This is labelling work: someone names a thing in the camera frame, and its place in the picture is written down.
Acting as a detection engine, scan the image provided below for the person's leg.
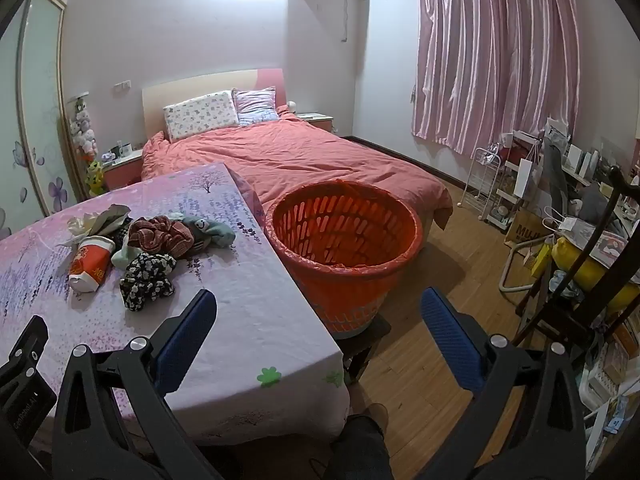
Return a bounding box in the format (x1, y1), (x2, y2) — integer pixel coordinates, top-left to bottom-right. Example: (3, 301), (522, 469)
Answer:
(322, 402), (391, 480)

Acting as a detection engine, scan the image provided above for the red duvet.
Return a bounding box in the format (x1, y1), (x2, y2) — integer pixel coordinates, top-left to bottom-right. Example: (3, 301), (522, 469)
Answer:
(141, 105), (453, 233)

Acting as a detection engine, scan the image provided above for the column of plush toys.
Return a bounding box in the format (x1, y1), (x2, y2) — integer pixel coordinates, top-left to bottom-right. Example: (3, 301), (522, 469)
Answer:
(70, 92), (101, 161)

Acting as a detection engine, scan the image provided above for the yellow green plush toy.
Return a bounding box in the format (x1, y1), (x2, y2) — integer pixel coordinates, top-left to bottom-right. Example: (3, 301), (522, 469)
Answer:
(85, 160), (107, 197)

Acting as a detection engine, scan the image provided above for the black white floral cloth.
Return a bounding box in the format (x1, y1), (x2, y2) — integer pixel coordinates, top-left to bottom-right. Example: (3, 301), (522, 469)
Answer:
(119, 252), (178, 312)

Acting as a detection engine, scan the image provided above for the flower printed wardrobe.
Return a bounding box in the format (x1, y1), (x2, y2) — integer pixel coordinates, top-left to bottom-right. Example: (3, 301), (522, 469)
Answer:
(0, 0), (83, 241)

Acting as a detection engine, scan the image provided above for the pink curtain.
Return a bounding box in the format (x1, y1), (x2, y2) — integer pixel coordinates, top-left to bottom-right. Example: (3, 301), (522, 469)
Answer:
(411, 0), (596, 157)

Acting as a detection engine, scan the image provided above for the white paper bag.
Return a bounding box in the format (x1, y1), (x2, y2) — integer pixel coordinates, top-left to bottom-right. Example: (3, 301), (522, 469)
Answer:
(515, 158), (543, 198)

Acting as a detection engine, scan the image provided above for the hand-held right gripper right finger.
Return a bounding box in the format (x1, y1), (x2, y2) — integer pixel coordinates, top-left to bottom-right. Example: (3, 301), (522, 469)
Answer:
(415, 287), (588, 480)

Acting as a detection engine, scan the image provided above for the pink floral tablecloth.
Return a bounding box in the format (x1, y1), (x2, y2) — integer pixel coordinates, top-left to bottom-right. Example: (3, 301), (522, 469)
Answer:
(0, 162), (351, 448)

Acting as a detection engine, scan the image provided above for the grey-green smiley sock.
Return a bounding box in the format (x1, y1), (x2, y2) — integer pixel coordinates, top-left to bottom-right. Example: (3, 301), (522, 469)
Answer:
(180, 215), (236, 251)

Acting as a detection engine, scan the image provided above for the white wire rack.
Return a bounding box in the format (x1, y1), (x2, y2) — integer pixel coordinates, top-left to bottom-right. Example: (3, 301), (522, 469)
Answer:
(460, 147), (503, 221)

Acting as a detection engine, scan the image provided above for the dark wooden stool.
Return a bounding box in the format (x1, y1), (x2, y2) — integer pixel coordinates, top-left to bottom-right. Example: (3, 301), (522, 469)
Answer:
(337, 312), (392, 386)

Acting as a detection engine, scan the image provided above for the red striped cloth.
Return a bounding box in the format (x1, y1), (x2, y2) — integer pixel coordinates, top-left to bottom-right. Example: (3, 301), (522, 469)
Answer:
(126, 215), (196, 261)

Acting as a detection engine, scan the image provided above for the pink white nightstand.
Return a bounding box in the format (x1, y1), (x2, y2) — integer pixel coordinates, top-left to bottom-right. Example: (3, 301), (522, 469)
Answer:
(102, 152), (146, 191)
(296, 111), (335, 133)

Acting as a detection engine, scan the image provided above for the white shelf cart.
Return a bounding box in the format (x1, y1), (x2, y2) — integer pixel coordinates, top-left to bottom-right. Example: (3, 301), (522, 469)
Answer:
(492, 130), (546, 233)

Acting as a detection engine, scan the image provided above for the white metal tube frame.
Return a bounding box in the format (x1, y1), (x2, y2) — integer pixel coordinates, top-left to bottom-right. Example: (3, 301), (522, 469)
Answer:
(499, 239), (551, 294)

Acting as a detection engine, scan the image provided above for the dark wooden rack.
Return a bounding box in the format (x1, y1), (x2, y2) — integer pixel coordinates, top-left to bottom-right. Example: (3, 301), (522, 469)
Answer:
(515, 165), (640, 346)

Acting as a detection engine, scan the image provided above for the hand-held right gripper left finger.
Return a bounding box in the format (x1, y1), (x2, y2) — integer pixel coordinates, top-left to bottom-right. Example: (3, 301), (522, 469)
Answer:
(52, 288), (221, 480)

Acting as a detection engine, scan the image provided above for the yellow bag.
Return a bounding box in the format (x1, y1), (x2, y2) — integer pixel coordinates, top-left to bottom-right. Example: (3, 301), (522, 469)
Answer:
(550, 237), (640, 311)

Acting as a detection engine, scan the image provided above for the orange plastic basket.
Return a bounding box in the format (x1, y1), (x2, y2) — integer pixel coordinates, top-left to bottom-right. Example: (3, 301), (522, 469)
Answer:
(263, 180), (425, 339)

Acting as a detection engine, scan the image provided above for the cream pink headboard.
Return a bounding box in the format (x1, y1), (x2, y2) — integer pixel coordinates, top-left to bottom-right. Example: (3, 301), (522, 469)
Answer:
(141, 69), (288, 143)

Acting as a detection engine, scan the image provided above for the pink striped pillow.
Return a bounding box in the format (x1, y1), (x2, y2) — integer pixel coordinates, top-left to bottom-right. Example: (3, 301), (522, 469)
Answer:
(231, 86), (280, 126)

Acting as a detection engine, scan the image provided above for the red white paper cup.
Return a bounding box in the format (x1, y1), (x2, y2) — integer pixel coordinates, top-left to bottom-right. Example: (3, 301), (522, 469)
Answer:
(68, 235), (116, 293)

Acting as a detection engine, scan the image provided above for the white floral pillow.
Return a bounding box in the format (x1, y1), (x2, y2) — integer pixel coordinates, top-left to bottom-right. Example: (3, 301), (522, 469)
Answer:
(163, 90), (241, 143)

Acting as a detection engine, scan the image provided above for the brown paper bag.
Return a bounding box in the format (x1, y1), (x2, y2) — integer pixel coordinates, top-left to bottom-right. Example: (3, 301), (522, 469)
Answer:
(504, 205), (551, 251)

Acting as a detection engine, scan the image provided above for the crumpled grey wrapper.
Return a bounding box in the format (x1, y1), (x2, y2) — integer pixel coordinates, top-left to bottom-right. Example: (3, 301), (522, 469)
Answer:
(57, 204), (132, 248)

